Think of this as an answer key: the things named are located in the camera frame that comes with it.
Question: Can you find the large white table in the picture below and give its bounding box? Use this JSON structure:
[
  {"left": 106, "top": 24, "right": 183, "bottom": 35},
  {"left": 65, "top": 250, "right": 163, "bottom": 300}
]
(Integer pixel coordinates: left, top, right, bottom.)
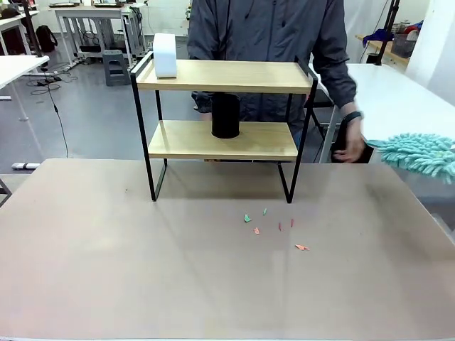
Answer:
[{"left": 308, "top": 63, "right": 455, "bottom": 165}]

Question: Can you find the black backpack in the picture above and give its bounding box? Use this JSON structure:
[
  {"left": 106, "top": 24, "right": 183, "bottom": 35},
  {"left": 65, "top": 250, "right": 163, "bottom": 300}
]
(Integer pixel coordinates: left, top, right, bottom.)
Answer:
[{"left": 35, "top": 24, "right": 59, "bottom": 54}]

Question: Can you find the white desk with shelves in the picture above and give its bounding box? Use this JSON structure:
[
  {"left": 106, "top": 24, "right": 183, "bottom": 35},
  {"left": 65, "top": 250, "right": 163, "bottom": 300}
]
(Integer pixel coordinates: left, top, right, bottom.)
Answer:
[{"left": 48, "top": 1, "right": 147, "bottom": 67}]

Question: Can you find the black vertical pole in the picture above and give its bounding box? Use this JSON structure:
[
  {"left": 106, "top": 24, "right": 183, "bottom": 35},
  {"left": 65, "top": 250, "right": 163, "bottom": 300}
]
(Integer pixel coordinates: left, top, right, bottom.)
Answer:
[{"left": 21, "top": 0, "right": 45, "bottom": 59}]

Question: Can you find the black stand pole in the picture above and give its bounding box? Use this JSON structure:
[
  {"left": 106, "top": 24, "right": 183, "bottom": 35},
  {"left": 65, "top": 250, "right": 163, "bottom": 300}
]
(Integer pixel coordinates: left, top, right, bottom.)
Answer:
[{"left": 375, "top": 0, "right": 401, "bottom": 67}]

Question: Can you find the blue cloth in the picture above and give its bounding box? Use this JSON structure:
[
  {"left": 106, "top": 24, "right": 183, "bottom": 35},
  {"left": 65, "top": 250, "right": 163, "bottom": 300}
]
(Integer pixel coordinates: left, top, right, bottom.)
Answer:
[{"left": 362, "top": 28, "right": 395, "bottom": 48}]

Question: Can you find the wooden work table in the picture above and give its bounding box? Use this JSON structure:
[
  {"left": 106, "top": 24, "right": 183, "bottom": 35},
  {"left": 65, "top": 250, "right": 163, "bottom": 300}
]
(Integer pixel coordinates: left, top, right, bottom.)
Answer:
[{"left": 355, "top": 33, "right": 410, "bottom": 67}]

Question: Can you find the grey plastic step stool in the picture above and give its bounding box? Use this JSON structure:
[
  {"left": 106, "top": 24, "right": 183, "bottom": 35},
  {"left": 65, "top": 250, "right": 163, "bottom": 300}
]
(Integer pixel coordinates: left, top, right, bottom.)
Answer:
[{"left": 102, "top": 49, "right": 132, "bottom": 87}]

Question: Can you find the grey wire basket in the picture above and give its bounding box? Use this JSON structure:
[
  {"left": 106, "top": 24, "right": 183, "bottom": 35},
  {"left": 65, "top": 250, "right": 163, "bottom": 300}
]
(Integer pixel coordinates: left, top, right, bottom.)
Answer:
[{"left": 392, "top": 33, "right": 419, "bottom": 59}]

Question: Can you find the white panel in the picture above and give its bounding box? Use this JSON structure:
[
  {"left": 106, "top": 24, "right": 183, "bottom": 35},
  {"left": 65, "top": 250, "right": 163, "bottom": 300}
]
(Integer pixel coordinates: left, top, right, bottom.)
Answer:
[{"left": 408, "top": 0, "right": 455, "bottom": 104}]

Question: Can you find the black floor cable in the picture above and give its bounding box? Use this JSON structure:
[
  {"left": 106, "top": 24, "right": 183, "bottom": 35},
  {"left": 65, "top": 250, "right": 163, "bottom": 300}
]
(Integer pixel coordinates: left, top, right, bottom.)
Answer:
[{"left": 30, "top": 69, "right": 71, "bottom": 159}]

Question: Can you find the person in grey jacket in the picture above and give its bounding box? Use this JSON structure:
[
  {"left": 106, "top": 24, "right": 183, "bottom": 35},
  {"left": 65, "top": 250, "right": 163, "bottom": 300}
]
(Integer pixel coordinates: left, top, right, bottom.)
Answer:
[{"left": 186, "top": 0, "right": 358, "bottom": 143}]

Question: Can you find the person's left forearm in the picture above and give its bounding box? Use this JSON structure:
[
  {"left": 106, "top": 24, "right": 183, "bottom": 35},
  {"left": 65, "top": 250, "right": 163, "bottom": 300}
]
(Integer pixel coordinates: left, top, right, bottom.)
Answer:
[{"left": 328, "top": 63, "right": 364, "bottom": 117}]

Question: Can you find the two-tier wooden shelf black frame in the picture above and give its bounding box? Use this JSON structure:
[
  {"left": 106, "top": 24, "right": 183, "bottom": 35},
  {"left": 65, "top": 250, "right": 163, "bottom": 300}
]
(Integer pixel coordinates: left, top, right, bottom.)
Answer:
[{"left": 129, "top": 51, "right": 319, "bottom": 205}]

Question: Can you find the black cylinder container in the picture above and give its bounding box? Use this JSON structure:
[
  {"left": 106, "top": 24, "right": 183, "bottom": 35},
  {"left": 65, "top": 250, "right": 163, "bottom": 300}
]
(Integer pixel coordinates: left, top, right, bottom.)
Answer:
[{"left": 210, "top": 92, "right": 242, "bottom": 139}]

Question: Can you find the person's left hand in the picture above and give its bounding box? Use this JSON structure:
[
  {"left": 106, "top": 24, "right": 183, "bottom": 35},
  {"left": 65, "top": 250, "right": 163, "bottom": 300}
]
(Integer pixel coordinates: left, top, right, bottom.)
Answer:
[{"left": 333, "top": 119, "right": 367, "bottom": 164}]

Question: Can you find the teal chenille duster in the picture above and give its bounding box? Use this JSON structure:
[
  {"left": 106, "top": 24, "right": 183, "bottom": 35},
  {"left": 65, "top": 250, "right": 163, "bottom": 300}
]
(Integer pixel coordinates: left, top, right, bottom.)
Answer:
[{"left": 365, "top": 132, "right": 455, "bottom": 185}]

